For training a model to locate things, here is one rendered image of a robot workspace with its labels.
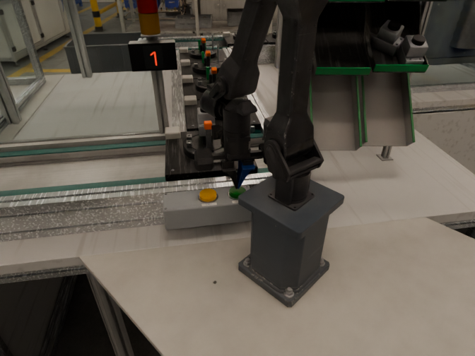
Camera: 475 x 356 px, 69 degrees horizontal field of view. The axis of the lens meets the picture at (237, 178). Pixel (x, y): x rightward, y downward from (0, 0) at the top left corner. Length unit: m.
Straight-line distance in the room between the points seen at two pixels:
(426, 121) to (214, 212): 1.31
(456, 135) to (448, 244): 1.12
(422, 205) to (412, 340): 0.43
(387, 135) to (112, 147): 0.80
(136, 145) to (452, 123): 1.48
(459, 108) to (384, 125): 0.94
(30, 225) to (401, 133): 0.99
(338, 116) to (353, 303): 0.50
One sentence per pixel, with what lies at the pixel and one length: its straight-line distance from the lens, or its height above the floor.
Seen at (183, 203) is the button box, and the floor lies 0.96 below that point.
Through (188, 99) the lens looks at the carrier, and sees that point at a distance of 1.29.
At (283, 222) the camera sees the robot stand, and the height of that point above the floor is 1.06.
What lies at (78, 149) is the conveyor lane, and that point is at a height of 0.95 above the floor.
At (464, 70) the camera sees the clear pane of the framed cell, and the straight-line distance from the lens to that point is 2.04.
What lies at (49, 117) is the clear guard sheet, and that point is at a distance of 1.17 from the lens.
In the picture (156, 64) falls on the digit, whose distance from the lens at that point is 1.00.
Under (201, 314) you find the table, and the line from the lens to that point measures 0.73.
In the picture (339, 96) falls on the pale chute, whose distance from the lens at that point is 1.04.
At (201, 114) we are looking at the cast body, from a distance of 0.93.
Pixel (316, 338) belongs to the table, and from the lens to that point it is 0.71.
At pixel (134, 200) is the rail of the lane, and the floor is 0.95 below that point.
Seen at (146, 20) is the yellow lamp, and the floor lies 1.29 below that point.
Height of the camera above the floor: 1.46
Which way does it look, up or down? 34 degrees down
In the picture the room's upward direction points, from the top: straight up
